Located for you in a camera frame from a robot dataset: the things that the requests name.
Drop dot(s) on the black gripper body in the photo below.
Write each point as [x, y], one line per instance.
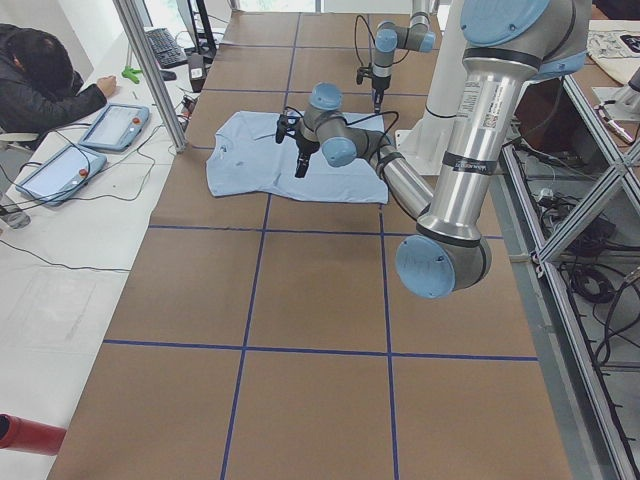
[379, 85]
[304, 146]

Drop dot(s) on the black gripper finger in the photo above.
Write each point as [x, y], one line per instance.
[302, 164]
[378, 96]

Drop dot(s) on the light blue t-shirt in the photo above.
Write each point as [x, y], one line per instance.
[247, 159]

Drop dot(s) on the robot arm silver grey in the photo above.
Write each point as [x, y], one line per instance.
[418, 36]
[499, 46]

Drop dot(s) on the black power adapter labelled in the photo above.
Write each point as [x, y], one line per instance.
[197, 72]

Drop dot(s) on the black computer mouse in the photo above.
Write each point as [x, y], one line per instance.
[168, 75]

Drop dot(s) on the black keyboard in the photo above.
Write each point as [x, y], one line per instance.
[165, 48]

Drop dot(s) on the green plastic object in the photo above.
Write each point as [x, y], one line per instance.
[131, 74]

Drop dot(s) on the far blue teach pendant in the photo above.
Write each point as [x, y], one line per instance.
[115, 128]

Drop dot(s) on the blue teach pendant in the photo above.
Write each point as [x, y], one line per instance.
[115, 128]
[61, 177]

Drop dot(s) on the near blue teach pendant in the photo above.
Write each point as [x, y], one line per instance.
[61, 177]

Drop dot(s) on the person in black jacket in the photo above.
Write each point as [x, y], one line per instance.
[40, 89]

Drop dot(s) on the red cylinder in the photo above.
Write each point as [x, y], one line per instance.
[28, 436]

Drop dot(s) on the aluminium frame post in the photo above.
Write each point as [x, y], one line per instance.
[132, 24]

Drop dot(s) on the aluminium frame rack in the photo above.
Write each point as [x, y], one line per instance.
[569, 190]

